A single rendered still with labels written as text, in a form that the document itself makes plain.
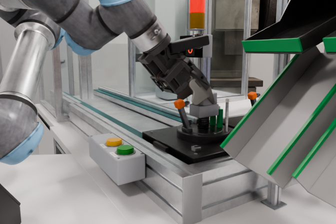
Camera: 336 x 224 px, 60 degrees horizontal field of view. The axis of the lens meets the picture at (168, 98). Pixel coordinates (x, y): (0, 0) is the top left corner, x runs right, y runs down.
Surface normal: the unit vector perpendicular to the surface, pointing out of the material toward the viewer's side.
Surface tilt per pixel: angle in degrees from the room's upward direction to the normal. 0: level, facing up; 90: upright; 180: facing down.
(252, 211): 0
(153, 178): 90
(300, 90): 45
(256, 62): 90
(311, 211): 0
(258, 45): 115
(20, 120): 62
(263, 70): 90
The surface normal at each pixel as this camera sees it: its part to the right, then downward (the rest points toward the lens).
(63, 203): 0.00, -0.99
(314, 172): 0.36, 0.15
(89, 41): 0.09, 0.76
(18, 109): 0.69, -0.51
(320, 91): -0.66, -0.66
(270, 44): -0.84, 0.47
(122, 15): -0.07, 0.60
